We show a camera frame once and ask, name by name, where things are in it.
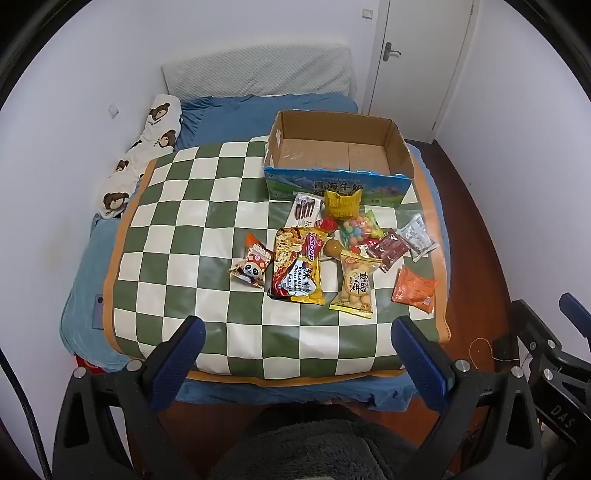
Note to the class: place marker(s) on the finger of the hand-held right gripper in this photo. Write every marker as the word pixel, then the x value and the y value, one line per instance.
pixel 576 311
pixel 538 330

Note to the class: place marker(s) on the colourful candy packet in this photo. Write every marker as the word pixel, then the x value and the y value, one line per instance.
pixel 361 230

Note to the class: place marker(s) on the cardboard box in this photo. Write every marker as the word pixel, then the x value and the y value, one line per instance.
pixel 339 154

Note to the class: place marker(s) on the white quilted pillow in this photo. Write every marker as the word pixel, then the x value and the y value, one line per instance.
pixel 258 69

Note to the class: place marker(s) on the red spicy strip packet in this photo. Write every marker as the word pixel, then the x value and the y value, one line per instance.
pixel 327 224

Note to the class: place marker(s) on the brown braised egg packet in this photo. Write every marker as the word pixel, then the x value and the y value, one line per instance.
pixel 332 248

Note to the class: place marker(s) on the red object under bed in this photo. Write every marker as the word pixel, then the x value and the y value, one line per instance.
pixel 94 365

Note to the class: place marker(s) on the green white checkered mat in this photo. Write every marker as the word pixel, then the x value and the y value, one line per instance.
pixel 184 221

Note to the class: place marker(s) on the white grey snack packet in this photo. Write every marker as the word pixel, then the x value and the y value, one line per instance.
pixel 418 235

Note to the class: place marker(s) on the small black box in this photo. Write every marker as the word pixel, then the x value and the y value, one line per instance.
pixel 506 354

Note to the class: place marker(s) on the purple smartphone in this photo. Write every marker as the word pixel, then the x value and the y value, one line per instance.
pixel 99 313

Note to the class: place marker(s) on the dark red snack packet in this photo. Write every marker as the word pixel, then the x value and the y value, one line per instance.
pixel 388 249

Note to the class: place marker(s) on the white light switch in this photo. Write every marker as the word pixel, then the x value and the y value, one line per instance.
pixel 366 14

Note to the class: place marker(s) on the yellow egg biscuit packet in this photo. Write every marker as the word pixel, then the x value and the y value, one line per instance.
pixel 356 286

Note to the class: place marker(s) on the white wall socket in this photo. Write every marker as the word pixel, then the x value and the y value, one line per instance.
pixel 113 110

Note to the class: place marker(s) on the yellow crinkled snack packet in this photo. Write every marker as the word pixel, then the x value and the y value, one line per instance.
pixel 342 204

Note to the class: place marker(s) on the bear print pillow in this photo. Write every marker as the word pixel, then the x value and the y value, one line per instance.
pixel 147 138

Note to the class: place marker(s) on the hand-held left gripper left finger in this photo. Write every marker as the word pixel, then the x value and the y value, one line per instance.
pixel 178 357

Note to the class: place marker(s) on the white door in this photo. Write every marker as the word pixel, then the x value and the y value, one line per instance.
pixel 425 60

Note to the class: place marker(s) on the light blue plush blanket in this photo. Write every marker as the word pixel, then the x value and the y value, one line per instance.
pixel 87 272

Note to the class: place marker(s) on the orange snack packet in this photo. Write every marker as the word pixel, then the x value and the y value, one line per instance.
pixel 414 288

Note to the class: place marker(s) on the yellow red instant noodle packet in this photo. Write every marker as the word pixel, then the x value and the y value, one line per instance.
pixel 295 265

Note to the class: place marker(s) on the panda print snack packet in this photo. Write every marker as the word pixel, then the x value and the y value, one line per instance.
pixel 251 263

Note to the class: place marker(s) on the white chocolate stick packet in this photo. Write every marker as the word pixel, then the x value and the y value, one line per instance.
pixel 307 208

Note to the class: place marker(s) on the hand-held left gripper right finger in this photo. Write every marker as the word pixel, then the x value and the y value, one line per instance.
pixel 422 362

